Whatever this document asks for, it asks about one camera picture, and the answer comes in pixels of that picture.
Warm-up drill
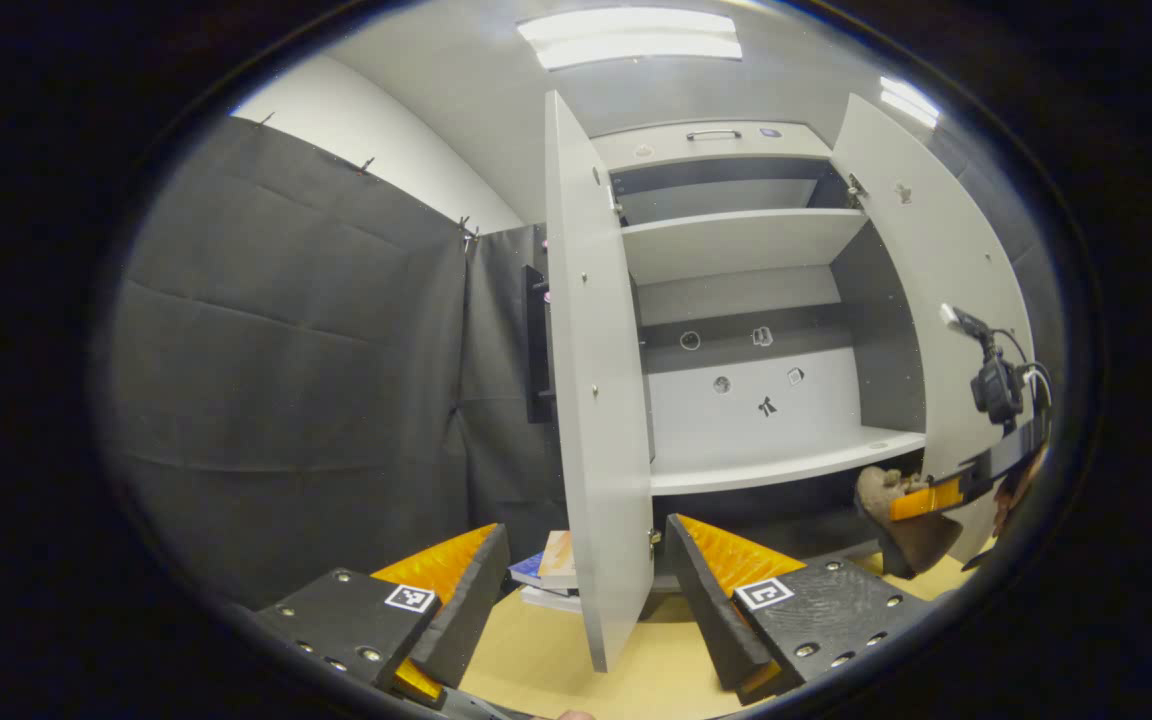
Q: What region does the grey shoe cabinet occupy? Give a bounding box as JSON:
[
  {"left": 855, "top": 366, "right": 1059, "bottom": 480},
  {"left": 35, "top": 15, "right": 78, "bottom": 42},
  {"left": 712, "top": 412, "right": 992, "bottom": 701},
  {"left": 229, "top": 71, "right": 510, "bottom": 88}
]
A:
[{"left": 544, "top": 90, "right": 1037, "bottom": 673}]

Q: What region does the small ceiling light panel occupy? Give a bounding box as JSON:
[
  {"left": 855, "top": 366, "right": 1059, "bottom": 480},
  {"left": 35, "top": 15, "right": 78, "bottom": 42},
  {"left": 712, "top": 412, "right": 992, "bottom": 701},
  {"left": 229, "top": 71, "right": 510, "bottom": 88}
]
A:
[{"left": 879, "top": 77, "right": 940, "bottom": 128}]

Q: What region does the large ceiling light panel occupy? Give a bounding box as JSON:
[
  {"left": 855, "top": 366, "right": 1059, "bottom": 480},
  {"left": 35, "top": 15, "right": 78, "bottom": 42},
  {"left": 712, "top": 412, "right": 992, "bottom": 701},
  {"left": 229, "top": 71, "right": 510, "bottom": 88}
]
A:
[{"left": 516, "top": 8, "right": 743, "bottom": 71}]

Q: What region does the grey cabinet door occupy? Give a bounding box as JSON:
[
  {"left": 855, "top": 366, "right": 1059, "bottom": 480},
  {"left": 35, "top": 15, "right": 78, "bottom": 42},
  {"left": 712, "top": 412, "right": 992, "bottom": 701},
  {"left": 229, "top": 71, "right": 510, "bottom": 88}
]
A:
[
  {"left": 544, "top": 90, "right": 655, "bottom": 673},
  {"left": 829, "top": 93, "right": 1037, "bottom": 566}
]

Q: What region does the black backdrop cloth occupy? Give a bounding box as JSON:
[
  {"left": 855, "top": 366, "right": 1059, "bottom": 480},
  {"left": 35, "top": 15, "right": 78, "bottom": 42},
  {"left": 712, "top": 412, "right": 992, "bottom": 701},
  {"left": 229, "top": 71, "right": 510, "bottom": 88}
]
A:
[
  {"left": 956, "top": 150, "right": 1069, "bottom": 401},
  {"left": 101, "top": 115, "right": 569, "bottom": 611}
]

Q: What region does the brown fuzzy shoe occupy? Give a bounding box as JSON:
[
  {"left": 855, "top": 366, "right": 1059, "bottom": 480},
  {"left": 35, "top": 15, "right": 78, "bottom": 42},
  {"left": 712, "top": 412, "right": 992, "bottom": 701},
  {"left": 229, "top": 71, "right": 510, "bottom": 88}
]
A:
[{"left": 854, "top": 465, "right": 967, "bottom": 579}]

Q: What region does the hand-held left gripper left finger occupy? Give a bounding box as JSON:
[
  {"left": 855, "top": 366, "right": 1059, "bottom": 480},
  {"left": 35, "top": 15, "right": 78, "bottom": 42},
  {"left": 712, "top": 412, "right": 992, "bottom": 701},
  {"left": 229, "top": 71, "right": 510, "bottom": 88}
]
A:
[{"left": 256, "top": 523, "right": 512, "bottom": 706}]

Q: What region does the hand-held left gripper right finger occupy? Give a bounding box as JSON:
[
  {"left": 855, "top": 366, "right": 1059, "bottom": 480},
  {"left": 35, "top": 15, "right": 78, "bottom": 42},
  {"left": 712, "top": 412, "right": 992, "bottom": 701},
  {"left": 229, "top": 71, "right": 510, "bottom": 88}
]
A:
[{"left": 664, "top": 514, "right": 937, "bottom": 701}]

